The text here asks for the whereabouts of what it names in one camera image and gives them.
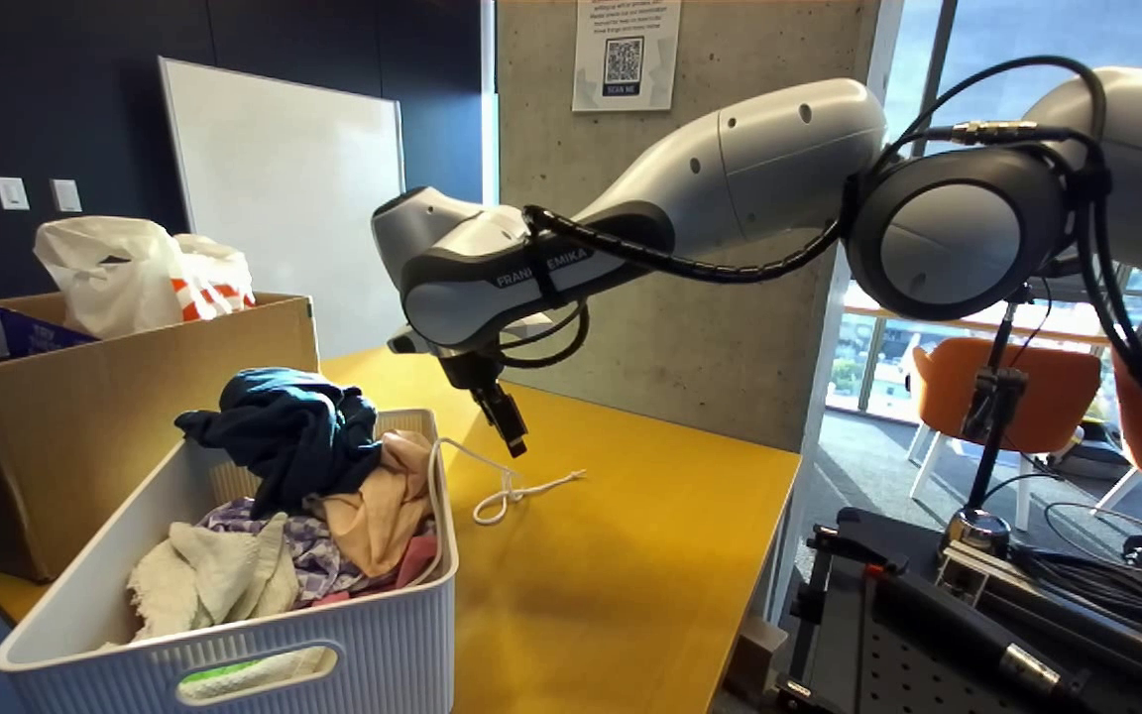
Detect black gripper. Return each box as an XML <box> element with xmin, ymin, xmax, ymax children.
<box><xmin>389</xmin><ymin>330</ymin><xmax>528</xmax><ymax>456</ymax></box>

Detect white rope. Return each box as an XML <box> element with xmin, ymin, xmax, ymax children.
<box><xmin>436</xmin><ymin>431</ymin><xmax>590</xmax><ymax>531</ymax></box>

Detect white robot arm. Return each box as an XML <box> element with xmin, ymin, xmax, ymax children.
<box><xmin>372</xmin><ymin>62</ymin><xmax>1142</xmax><ymax>452</ymax></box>

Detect white plastic basket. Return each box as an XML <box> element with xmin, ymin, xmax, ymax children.
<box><xmin>0</xmin><ymin>440</ymin><xmax>461</xmax><ymax>714</ymax></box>

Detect peach cloth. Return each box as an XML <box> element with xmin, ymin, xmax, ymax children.
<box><xmin>321</xmin><ymin>429</ymin><xmax>433</xmax><ymax>581</ymax></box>

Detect dark blue cloth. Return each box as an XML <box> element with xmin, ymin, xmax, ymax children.
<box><xmin>175</xmin><ymin>365</ymin><xmax>379</xmax><ymax>515</ymax></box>

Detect purple patterned cloth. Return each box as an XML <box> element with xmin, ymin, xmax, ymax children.
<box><xmin>200</xmin><ymin>494</ymin><xmax>369</xmax><ymax>605</ymax></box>

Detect white board panel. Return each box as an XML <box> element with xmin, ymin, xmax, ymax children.
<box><xmin>159</xmin><ymin>59</ymin><xmax>404</xmax><ymax>358</ymax></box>

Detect beige cloth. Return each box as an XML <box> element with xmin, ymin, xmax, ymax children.
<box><xmin>125</xmin><ymin>515</ymin><xmax>295</xmax><ymax>640</ymax></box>

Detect QR code paper sign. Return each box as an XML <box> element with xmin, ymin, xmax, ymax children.
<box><xmin>569</xmin><ymin>0</ymin><xmax>681</xmax><ymax>116</ymax></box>

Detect white plastic bag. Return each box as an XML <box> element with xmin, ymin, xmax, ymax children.
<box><xmin>31</xmin><ymin>213</ymin><xmax>254</xmax><ymax>338</ymax></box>

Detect black equipment cart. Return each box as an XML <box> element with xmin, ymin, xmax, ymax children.
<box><xmin>783</xmin><ymin>509</ymin><xmax>1142</xmax><ymax>714</ymax></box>

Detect cardboard box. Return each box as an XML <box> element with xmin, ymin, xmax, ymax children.
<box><xmin>0</xmin><ymin>294</ymin><xmax>315</xmax><ymax>579</ymax></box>

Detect white light switch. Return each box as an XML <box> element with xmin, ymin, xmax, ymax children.
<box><xmin>50</xmin><ymin>178</ymin><xmax>84</xmax><ymax>213</ymax></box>
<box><xmin>0</xmin><ymin>175</ymin><xmax>31</xmax><ymax>213</ymax></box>

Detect black camera tripod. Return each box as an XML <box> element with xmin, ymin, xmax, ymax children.
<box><xmin>942</xmin><ymin>309</ymin><xmax>1028</xmax><ymax>555</ymax></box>

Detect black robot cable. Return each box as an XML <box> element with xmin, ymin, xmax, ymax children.
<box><xmin>523</xmin><ymin>53</ymin><xmax>1142</xmax><ymax>452</ymax></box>

